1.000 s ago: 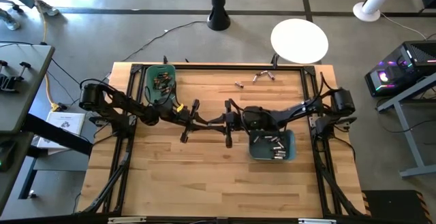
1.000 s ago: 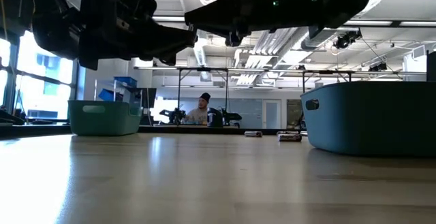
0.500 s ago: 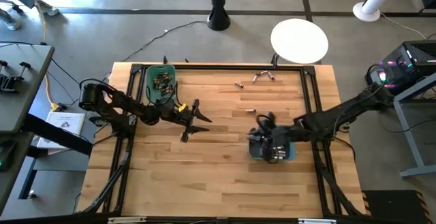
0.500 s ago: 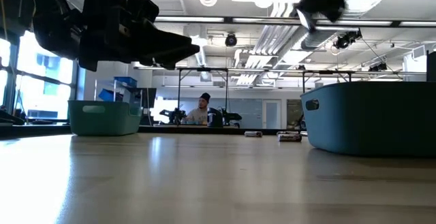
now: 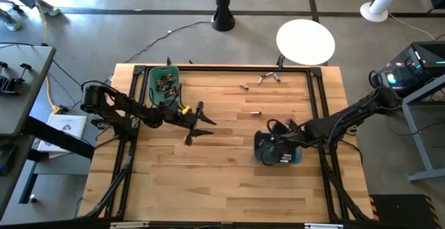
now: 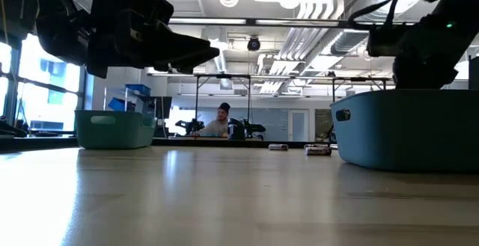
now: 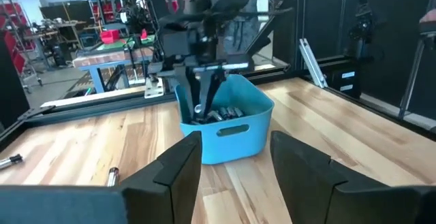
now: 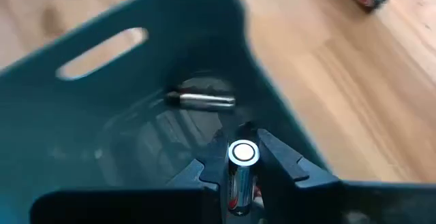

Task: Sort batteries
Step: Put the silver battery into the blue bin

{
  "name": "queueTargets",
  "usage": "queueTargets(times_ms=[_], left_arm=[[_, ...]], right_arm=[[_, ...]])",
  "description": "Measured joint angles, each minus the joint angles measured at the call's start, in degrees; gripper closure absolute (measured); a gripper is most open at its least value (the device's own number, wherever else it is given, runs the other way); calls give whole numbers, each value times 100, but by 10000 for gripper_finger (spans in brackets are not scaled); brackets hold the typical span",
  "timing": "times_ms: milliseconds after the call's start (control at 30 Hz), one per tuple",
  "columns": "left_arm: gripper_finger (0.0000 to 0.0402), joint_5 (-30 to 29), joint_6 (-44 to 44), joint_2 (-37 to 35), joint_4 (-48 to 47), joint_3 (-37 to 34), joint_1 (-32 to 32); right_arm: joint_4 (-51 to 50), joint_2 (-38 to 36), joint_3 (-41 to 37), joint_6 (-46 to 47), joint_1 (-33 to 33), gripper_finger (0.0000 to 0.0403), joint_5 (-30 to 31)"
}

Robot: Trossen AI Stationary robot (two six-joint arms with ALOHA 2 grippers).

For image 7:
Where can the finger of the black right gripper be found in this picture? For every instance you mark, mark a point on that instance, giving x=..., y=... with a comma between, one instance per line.
x=188, y=94
x=209, y=88

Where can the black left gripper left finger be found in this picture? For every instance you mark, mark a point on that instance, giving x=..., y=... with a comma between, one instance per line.
x=163, y=196

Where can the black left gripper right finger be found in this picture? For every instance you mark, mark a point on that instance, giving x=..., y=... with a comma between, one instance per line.
x=306, y=196

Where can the blue plastic bin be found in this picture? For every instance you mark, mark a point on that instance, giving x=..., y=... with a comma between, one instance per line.
x=235, y=142

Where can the silver mounting plate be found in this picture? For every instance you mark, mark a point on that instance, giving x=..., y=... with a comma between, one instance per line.
x=154, y=88

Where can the red storage bin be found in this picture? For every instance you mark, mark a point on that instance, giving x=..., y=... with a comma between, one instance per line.
x=143, y=34
x=109, y=36

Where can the person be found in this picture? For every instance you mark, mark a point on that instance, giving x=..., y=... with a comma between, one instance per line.
x=238, y=33

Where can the green cutting mat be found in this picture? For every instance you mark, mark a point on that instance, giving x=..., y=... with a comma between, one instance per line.
x=116, y=45

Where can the blue workbench with wooden top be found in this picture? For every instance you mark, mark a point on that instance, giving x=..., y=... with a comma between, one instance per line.
x=102, y=64

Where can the silver aluminium extrusion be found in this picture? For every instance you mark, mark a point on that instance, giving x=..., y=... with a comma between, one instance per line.
x=311, y=64

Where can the black box with white labels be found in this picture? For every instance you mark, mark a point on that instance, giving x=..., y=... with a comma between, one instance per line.
x=344, y=81

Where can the black tripod stand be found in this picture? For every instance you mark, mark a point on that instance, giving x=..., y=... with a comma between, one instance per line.
x=413, y=74

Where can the black partition panel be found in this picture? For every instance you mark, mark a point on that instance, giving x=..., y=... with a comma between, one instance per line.
x=385, y=47

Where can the red shelf rack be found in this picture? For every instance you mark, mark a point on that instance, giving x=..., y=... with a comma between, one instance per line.
x=13, y=47

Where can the person's hand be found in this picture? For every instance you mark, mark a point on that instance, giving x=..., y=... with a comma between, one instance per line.
x=429, y=14

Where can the black aluminium table frame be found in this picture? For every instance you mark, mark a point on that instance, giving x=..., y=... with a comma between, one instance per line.
x=102, y=105

